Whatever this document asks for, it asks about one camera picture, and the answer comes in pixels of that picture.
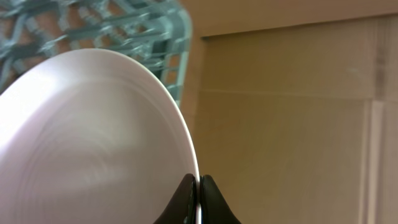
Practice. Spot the large pink plate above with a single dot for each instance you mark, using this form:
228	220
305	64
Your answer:
91	136

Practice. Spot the grey dishwasher rack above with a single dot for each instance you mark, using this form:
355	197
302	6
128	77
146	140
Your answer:
155	33

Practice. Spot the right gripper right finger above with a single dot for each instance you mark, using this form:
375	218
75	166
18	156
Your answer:
214	208

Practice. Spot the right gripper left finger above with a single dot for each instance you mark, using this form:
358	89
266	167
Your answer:
182	207

